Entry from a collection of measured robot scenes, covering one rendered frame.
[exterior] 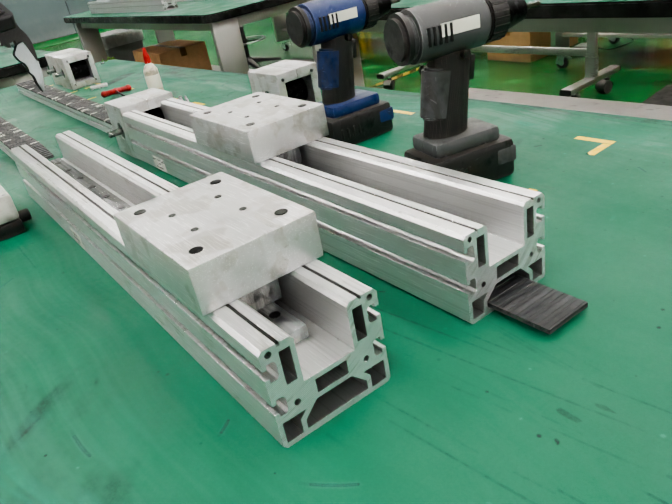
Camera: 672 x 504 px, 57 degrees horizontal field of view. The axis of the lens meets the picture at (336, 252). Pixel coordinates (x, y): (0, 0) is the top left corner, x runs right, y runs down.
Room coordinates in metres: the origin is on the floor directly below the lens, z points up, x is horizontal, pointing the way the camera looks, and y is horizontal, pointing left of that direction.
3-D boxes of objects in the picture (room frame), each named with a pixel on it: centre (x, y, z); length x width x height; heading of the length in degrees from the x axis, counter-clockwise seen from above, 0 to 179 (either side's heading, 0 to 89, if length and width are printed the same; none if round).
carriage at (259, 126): (0.79, 0.07, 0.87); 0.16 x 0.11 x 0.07; 32
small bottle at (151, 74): (1.66, 0.38, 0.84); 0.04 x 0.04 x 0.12
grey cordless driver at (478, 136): (0.74, -0.20, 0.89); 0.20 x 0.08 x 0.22; 108
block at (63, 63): (2.03, 0.69, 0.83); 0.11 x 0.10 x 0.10; 124
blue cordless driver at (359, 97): (1.00, -0.09, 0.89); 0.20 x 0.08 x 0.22; 119
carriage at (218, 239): (0.48, 0.10, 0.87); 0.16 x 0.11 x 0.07; 32
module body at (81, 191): (0.69, 0.23, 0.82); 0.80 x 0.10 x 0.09; 32
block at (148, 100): (1.16, 0.31, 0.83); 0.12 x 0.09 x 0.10; 122
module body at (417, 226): (0.79, 0.07, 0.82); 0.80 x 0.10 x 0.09; 32
